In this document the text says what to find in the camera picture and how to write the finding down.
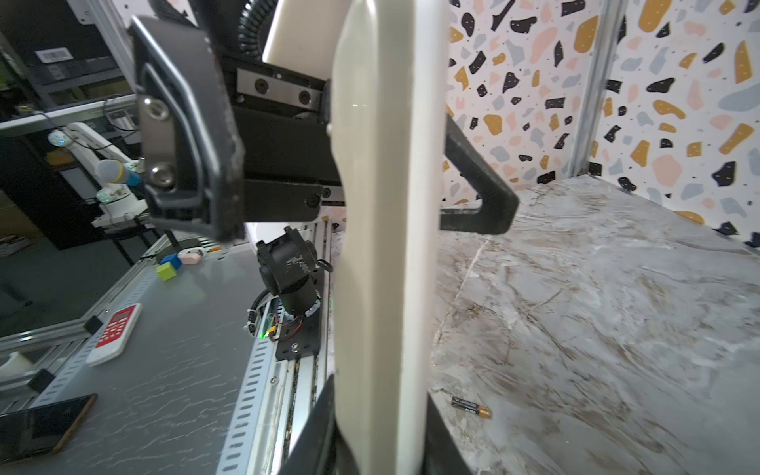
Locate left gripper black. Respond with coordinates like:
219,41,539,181
131,16,344,241

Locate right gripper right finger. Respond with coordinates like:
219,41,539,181
423,395,471,475

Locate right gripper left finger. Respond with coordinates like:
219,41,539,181
279,375,356,475

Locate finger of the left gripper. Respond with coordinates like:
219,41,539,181
439,116,520,235

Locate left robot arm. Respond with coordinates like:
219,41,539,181
131,1,519,241

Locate red white remote control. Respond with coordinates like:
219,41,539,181
85,303,143,366

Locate black gold AAA battery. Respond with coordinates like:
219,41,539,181
450,396,492,420

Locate pink white small object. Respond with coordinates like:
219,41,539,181
177,247,206,265

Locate blue cube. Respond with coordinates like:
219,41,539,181
160,253,182,269

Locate green cube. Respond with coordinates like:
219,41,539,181
156,261,177,282

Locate black smartphone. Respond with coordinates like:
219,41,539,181
1,394,98,465

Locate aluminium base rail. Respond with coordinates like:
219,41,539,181
249,221,334,474

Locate perforated cable tray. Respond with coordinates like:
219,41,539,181
216,297,275,474

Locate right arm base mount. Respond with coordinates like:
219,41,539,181
245,226,333,361

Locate right corner aluminium post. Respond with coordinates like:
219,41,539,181
568,1,627,177

